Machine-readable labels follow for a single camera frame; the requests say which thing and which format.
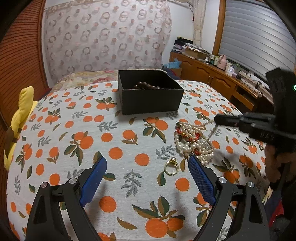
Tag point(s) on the yellow plush toy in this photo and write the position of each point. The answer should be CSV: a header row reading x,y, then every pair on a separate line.
x,y
26,105

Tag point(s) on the floral bed quilt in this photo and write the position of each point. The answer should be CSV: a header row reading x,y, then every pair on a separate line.
x,y
85,78

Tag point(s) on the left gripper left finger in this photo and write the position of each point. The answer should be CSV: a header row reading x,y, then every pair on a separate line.
x,y
46,222

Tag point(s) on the tied beige curtain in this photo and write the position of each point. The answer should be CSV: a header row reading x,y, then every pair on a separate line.
x,y
199,7

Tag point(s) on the pink bottle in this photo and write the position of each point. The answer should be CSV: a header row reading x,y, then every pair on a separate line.
x,y
222,62

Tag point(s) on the orange print tablecloth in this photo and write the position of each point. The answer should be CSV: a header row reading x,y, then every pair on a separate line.
x,y
147,193

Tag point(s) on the pink circle pattern curtain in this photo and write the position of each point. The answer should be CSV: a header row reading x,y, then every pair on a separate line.
x,y
105,35

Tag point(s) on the red coral bead strand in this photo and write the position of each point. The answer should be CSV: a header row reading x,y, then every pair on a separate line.
x,y
188,138

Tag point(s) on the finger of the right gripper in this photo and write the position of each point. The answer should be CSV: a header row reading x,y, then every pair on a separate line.
x,y
227,120

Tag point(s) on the blue plastic bag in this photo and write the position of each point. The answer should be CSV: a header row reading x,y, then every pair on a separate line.
x,y
175,64

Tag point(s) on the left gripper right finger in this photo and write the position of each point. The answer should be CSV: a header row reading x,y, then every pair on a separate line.
x,y
249,220

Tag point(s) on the grey window blind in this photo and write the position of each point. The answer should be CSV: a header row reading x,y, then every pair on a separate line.
x,y
255,37

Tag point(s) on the wooden sideboard cabinet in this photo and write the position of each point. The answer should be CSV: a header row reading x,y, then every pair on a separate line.
x,y
239,94

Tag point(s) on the person's right hand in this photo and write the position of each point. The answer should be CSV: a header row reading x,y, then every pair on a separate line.
x,y
273,163

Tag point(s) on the black open jewelry box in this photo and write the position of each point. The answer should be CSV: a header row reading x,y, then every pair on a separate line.
x,y
148,91

